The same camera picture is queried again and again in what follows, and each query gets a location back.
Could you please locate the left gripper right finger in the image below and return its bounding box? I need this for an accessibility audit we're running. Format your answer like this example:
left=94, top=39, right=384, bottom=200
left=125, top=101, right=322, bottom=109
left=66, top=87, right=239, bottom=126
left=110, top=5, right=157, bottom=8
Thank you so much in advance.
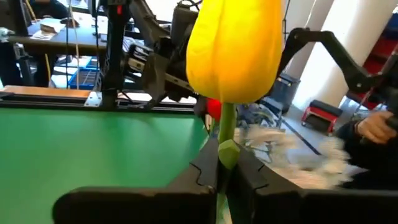
left=226, top=147, right=398, bottom=224

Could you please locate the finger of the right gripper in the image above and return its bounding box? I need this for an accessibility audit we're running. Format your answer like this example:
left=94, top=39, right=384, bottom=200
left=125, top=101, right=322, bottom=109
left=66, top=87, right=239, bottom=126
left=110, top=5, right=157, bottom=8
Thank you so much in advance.
left=136, top=52, right=170, bottom=111

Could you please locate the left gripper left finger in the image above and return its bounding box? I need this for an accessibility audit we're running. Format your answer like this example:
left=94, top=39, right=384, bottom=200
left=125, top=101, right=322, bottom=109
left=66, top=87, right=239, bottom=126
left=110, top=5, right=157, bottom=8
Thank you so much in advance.
left=52, top=138, right=220, bottom=224

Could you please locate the red tulip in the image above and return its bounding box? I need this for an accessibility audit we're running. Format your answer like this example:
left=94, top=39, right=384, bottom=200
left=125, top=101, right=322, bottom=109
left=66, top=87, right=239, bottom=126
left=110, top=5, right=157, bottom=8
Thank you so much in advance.
left=205, top=97, right=223, bottom=123

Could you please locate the yellow tulip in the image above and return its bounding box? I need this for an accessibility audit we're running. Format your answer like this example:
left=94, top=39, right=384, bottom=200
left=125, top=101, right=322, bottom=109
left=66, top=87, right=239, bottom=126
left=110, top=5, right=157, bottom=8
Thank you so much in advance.
left=185, top=0, right=284, bottom=224

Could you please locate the white flower bunch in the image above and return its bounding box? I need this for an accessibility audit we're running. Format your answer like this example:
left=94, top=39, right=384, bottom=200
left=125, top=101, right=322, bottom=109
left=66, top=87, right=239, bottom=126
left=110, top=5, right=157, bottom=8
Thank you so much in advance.
left=233, top=124, right=354, bottom=190

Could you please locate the blue flower bunch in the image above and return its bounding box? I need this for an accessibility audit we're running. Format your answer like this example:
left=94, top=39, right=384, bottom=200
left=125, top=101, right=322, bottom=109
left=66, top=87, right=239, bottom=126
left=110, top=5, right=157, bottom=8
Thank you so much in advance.
left=236, top=103, right=282, bottom=128

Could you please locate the person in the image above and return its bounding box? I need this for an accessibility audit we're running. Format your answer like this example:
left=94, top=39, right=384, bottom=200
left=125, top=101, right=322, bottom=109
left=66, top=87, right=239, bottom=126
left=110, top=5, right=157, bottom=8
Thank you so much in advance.
left=336, top=120, right=398, bottom=191

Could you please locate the blue plastic crate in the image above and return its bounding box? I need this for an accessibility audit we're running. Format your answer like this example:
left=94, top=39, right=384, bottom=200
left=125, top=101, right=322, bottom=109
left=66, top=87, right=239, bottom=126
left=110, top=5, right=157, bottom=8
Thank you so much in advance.
left=68, top=66, right=101, bottom=91

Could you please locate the red step stool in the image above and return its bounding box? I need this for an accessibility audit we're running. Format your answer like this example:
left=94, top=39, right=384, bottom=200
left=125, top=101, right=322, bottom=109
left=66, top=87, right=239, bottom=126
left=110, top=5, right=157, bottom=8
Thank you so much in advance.
left=301, top=99, right=343, bottom=135

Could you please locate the wooden desk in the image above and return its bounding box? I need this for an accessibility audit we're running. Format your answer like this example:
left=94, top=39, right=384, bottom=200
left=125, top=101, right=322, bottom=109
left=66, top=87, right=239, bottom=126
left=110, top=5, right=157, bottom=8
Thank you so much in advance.
left=6, top=17, right=110, bottom=55

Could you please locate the person's hand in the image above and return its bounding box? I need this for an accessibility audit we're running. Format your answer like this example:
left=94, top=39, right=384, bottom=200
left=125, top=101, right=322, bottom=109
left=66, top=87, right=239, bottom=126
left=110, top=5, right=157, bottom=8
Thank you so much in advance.
left=355, top=111, right=397, bottom=145

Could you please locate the dark trash bin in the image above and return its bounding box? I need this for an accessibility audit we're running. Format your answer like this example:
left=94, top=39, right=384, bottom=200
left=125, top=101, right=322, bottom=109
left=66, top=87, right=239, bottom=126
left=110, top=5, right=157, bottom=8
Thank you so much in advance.
left=272, top=72, right=301, bottom=113

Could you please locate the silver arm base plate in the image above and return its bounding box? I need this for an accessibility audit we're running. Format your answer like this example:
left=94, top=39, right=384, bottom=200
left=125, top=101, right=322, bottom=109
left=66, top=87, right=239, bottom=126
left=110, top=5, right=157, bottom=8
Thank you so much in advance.
left=83, top=90, right=103, bottom=108

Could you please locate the black table frame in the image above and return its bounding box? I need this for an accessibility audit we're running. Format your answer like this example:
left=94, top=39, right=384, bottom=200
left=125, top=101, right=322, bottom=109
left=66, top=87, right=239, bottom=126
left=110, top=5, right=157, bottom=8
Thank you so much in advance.
left=0, top=91, right=200, bottom=114

